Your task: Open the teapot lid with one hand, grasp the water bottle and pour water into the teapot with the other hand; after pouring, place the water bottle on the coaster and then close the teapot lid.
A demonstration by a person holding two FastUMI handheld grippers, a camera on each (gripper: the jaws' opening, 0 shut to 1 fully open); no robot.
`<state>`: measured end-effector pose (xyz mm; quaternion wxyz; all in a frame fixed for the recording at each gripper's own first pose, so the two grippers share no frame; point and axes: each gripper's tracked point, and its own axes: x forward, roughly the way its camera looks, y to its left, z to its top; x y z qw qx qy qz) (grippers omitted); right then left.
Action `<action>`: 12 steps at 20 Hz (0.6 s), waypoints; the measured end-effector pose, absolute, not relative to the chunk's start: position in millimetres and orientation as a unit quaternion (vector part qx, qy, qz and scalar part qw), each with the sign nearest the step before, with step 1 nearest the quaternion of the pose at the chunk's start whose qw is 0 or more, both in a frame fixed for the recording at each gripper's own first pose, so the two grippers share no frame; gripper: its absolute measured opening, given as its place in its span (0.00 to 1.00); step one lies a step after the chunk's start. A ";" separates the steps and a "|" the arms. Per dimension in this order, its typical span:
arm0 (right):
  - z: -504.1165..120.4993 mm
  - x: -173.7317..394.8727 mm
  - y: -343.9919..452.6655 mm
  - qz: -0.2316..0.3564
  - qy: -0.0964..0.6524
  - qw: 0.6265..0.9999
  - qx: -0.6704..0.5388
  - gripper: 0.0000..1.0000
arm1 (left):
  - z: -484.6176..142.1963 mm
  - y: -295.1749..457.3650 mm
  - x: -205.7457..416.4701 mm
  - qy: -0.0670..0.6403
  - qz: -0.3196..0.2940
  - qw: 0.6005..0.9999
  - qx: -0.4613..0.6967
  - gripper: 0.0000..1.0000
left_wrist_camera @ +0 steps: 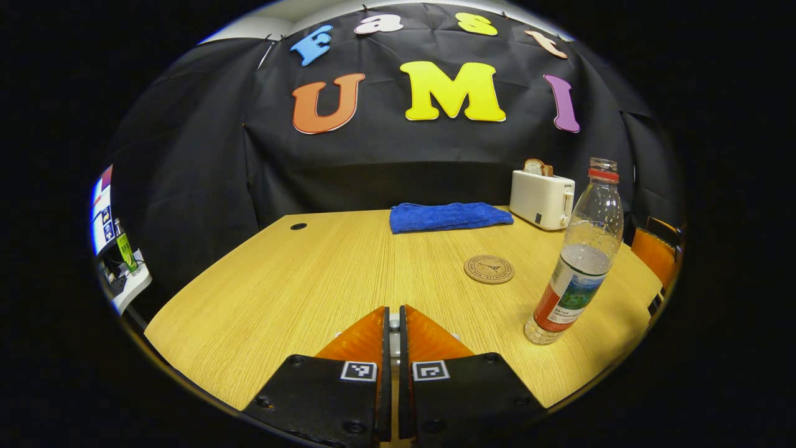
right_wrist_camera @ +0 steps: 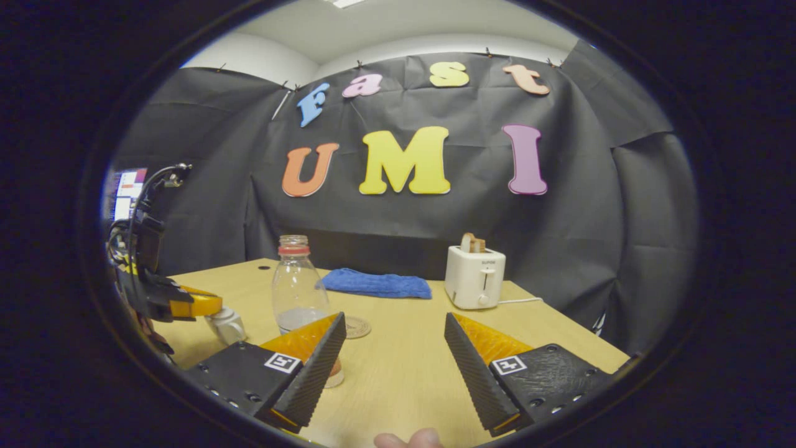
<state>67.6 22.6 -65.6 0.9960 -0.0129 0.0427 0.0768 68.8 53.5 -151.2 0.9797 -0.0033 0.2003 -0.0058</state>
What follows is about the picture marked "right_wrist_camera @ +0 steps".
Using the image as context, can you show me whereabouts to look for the computer monitor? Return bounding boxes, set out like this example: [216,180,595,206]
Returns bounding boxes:
[111,167,149,222]

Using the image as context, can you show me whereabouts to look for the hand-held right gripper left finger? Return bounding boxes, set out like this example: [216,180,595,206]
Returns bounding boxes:
[183,311,348,434]

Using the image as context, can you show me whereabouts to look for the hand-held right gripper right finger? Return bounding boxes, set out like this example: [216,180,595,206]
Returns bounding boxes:
[443,312,613,437]

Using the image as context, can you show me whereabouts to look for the round wooden coaster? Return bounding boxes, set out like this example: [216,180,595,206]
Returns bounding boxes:
[344,315,373,340]

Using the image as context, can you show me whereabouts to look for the clear plastic water bottle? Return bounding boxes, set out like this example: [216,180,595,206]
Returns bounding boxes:
[272,235,345,389]

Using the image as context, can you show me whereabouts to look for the white toaster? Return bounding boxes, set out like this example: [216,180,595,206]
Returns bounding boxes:
[444,245,507,310]

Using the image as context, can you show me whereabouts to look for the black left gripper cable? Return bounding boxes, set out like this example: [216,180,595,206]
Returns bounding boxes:
[127,163,192,250]

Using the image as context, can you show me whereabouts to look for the blue towel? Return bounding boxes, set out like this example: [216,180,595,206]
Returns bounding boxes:
[320,268,433,300]

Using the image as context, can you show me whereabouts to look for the white ceramic teacup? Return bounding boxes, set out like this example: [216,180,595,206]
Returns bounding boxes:
[208,313,248,346]

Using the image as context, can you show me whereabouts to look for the black backdrop cloth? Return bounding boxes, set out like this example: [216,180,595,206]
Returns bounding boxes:
[109,40,700,355]

